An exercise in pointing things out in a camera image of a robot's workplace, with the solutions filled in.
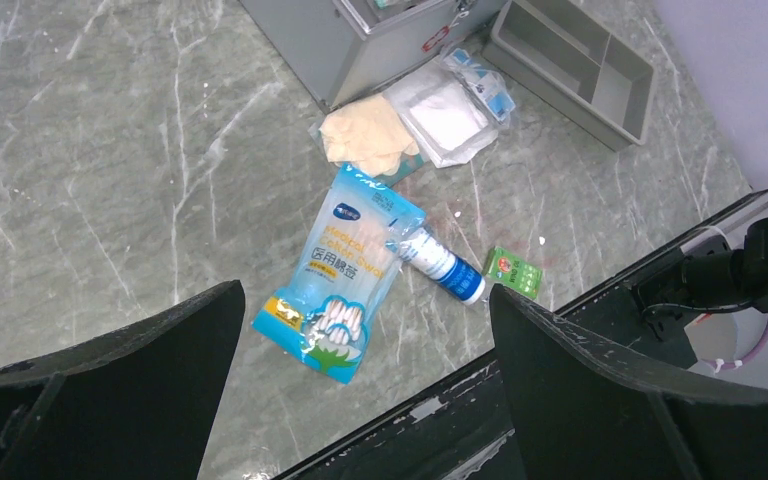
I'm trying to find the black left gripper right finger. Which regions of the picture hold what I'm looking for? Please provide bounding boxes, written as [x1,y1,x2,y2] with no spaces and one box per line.
[489,285,768,479]

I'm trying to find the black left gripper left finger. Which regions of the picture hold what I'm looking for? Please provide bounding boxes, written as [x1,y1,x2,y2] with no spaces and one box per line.
[0,280,245,479]

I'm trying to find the blue cotton swab bag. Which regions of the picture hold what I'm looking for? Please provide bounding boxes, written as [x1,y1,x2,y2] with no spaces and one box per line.
[253,164,426,384]

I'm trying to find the grey plastic divider tray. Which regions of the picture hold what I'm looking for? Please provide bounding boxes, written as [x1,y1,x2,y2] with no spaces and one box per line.
[482,1,656,151]

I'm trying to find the beige latex gloves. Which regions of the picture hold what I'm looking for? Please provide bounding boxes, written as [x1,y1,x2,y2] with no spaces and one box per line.
[319,94,419,177]

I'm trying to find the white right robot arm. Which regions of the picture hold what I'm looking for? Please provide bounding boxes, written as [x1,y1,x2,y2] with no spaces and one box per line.
[638,217,768,321]

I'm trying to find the grey metal medicine case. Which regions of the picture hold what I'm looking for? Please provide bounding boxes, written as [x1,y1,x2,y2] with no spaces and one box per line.
[241,0,504,112]

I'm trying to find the small green box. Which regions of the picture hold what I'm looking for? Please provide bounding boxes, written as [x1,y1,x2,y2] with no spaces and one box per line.
[482,246,543,300]

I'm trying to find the white blue spray bottle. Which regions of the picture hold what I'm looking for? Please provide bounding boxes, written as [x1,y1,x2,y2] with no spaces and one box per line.
[386,228,486,305]

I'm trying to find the white gauze bag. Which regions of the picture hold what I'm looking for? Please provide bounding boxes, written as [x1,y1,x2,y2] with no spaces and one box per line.
[383,60,498,169]

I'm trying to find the blue white wipe packets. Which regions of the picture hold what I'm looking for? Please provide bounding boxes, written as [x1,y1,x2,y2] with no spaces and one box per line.
[442,48,516,127]

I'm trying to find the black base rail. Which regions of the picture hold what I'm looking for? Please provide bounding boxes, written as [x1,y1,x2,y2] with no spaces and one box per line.
[287,190,768,479]

